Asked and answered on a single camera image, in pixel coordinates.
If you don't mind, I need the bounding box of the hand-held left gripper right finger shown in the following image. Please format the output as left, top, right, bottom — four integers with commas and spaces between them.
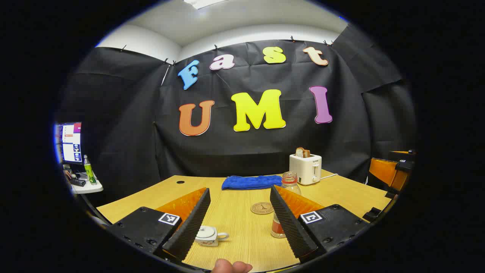
270, 185, 370, 264

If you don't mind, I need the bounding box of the white side table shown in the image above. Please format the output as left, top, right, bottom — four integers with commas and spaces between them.
70, 173, 103, 195

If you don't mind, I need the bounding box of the computer monitor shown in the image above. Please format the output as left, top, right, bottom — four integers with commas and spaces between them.
55, 122, 82, 164

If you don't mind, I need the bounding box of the white toaster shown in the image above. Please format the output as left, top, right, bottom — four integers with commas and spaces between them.
289, 153, 322, 185

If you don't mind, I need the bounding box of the blue towel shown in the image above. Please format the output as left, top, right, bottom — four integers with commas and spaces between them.
221, 175, 283, 190

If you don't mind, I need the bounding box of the black backdrop cloth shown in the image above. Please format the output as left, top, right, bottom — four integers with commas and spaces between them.
57, 24, 417, 207

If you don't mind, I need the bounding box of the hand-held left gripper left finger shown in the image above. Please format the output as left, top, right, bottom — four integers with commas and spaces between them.
108, 187, 211, 263

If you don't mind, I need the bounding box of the round brown coaster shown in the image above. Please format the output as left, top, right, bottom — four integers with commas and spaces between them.
250, 202, 274, 215

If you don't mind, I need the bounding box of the clear plastic water bottle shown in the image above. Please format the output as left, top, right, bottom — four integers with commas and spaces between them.
271, 171, 302, 238

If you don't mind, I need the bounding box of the green drink bottle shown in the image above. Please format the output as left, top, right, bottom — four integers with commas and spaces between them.
83, 155, 97, 185

